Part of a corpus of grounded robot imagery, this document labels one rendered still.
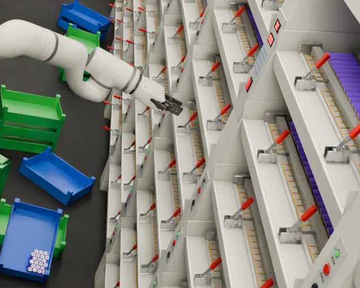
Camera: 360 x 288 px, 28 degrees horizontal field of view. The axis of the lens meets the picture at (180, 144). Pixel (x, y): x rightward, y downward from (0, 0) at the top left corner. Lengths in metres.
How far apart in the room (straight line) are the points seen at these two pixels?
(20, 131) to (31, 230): 0.68
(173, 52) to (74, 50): 0.88
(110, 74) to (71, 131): 1.75
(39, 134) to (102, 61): 1.46
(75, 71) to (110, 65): 0.13
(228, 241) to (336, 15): 0.56
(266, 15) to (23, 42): 0.64
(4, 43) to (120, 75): 0.41
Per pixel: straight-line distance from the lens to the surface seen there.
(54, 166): 3.60
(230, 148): 1.77
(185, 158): 2.22
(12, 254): 3.00
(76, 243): 3.20
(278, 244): 1.36
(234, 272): 1.55
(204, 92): 2.21
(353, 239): 1.11
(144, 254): 2.40
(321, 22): 1.65
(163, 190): 2.38
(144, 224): 2.52
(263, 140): 1.65
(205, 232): 1.91
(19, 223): 3.06
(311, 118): 1.40
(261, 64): 1.70
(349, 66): 1.59
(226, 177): 1.81
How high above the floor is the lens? 2.03
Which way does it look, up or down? 29 degrees down
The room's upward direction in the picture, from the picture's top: 24 degrees clockwise
